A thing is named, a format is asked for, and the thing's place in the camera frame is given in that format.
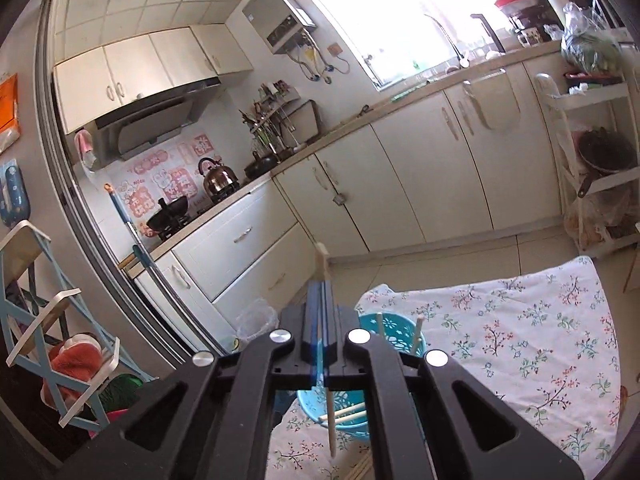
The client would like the teal perforated basket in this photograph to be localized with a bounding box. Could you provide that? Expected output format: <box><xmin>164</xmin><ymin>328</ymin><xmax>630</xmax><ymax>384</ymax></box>
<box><xmin>297</xmin><ymin>308</ymin><xmax>428</xmax><ymax>446</ymax></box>

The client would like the floral tablecloth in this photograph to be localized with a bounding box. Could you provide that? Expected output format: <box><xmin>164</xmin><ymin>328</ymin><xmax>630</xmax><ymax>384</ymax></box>
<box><xmin>264</xmin><ymin>254</ymin><xmax>624</xmax><ymax>480</ymax></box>

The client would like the orange plush toy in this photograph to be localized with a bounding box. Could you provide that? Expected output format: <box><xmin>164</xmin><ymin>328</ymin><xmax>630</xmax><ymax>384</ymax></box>
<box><xmin>40</xmin><ymin>333</ymin><xmax>103</xmax><ymax>410</ymax></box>

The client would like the white blue shelf rack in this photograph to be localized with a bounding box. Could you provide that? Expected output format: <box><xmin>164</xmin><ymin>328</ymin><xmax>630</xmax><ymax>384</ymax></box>
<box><xmin>1</xmin><ymin>220</ymin><xmax>152</xmax><ymax>436</ymax></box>

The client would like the black wok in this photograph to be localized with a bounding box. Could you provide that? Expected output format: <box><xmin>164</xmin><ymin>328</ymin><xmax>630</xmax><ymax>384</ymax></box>
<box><xmin>146</xmin><ymin>195</ymin><xmax>191</xmax><ymax>240</ymax></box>

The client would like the copper kettle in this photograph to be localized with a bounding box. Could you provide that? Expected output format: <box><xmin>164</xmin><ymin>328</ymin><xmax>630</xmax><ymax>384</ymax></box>
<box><xmin>198</xmin><ymin>157</ymin><xmax>241</xmax><ymax>204</ymax></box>

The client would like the range hood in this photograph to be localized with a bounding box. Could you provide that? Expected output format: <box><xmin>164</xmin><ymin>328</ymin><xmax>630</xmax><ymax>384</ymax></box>
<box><xmin>74</xmin><ymin>77</ymin><xmax>221</xmax><ymax>171</ymax></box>

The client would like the white trolley shelf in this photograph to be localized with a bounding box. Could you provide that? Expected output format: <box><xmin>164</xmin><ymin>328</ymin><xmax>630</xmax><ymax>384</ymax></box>
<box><xmin>535</xmin><ymin>73</ymin><xmax>639</xmax><ymax>259</ymax></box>

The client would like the green vegetable bag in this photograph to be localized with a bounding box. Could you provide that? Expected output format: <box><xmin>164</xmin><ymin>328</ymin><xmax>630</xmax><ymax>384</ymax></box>
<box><xmin>561</xmin><ymin>2</ymin><xmax>622</xmax><ymax>76</ymax></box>

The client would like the wall water heater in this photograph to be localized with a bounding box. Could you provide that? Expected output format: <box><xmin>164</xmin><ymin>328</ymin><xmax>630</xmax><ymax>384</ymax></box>
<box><xmin>242</xmin><ymin>0</ymin><xmax>317</xmax><ymax>54</ymax></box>

